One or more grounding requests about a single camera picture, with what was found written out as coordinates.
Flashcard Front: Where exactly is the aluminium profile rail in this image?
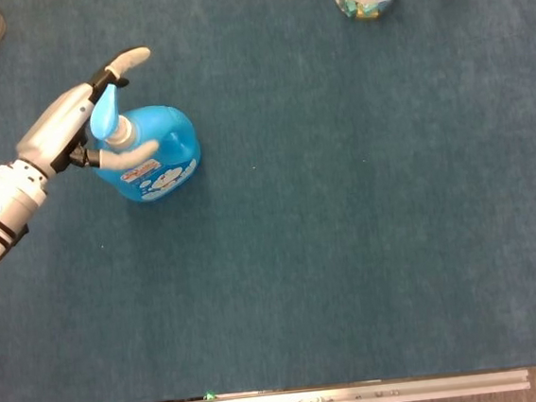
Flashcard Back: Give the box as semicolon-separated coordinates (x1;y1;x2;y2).
169;367;532;402

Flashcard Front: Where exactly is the blue-green table cloth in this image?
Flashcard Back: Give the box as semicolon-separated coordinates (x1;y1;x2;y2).
0;0;536;402

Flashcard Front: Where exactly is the blue detergent bottle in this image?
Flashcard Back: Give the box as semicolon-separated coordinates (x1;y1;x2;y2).
84;74;207;209

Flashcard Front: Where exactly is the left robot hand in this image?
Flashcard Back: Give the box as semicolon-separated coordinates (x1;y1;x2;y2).
7;45;164;183

